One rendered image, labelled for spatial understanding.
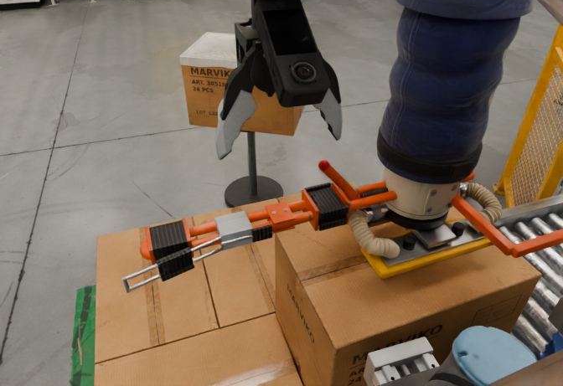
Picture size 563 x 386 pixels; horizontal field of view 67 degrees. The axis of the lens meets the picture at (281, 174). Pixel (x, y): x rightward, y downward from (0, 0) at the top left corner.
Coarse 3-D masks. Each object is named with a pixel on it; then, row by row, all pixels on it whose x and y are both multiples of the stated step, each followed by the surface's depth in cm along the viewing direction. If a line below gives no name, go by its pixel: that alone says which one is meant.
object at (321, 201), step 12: (312, 192) 98; (324, 192) 98; (336, 192) 97; (312, 204) 92; (324, 204) 94; (336, 204) 94; (348, 204) 93; (324, 216) 91; (336, 216) 94; (348, 216) 95; (324, 228) 93
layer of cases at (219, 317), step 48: (96, 288) 156; (144, 288) 156; (192, 288) 156; (240, 288) 156; (96, 336) 140; (144, 336) 140; (192, 336) 140; (240, 336) 140; (96, 384) 127; (144, 384) 127; (192, 384) 127; (240, 384) 127; (288, 384) 127
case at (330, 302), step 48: (288, 240) 120; (336, 240) 120; (288, 288) 121; (336, 288) 106; (384, 288) 106; (432, 288) 106; (480, 288) 106; (528, 288) 111; (288, 336) 134; (336, 336) 95; (384, 336) 98; (432, 336) 107; (336, 384) 103
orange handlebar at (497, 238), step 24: (360, 192) 100; (264, 216) 93; (288, 216) 91; (312, 216) 93; (480, 216) 92; (144, 240) 86; (192, 240) 86; (504, 240) 86; (528, 240) 86; (552, 240) 86
